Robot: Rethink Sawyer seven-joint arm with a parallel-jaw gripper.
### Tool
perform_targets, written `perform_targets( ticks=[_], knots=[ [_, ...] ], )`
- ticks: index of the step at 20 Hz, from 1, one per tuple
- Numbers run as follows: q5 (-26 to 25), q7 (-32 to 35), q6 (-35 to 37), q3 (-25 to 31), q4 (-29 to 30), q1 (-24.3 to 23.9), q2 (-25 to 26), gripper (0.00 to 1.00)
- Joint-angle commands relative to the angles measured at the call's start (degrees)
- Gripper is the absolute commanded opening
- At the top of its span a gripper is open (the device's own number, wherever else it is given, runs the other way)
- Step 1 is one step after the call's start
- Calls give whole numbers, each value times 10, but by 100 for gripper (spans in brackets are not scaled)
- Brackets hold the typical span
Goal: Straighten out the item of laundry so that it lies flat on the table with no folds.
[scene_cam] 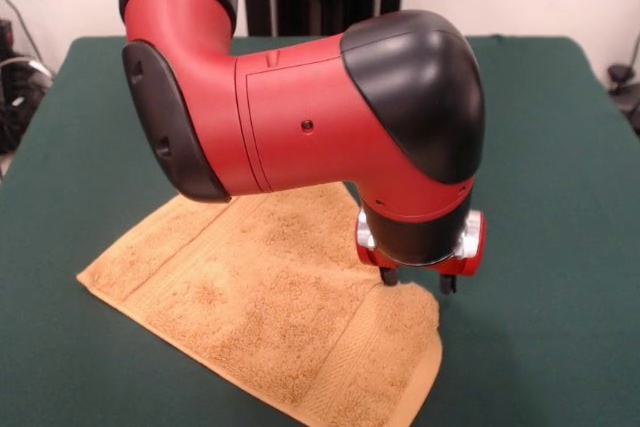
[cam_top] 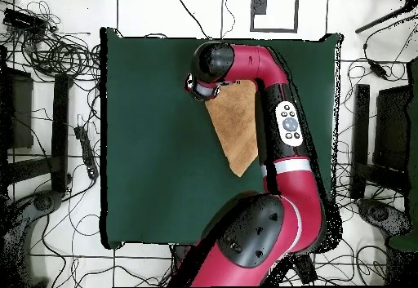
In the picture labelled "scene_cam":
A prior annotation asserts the tan towel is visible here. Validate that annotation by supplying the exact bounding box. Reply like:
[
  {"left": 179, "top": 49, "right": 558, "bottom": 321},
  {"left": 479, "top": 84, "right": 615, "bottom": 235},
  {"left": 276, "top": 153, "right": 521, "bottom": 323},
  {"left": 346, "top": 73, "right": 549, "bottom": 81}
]
[{"left": 75, "top": 181, "right": 445, "bottom": 427}]

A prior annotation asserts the white cable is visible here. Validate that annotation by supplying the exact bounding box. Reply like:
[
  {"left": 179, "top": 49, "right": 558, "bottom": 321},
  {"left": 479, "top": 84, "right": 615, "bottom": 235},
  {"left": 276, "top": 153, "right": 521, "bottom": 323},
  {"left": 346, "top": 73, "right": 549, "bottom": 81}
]
[{"left": 0, "top": 56, "right": 54, "bottom": 81}]

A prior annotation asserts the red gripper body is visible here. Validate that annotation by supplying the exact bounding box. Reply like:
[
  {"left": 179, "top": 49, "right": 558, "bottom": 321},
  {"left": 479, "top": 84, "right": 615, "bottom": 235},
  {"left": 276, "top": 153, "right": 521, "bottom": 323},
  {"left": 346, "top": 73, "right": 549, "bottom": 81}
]
[{"left": 354, "top": 209, "right": 488, "bottom": 279}]

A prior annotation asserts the dark green table cloth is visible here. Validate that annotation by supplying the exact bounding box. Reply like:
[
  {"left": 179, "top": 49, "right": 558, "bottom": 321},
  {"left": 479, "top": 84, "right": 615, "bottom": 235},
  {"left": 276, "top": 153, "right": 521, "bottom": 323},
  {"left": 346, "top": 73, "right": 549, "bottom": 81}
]
[{"left": 0, "top": 34, "right": 640, "bottom": 427}]

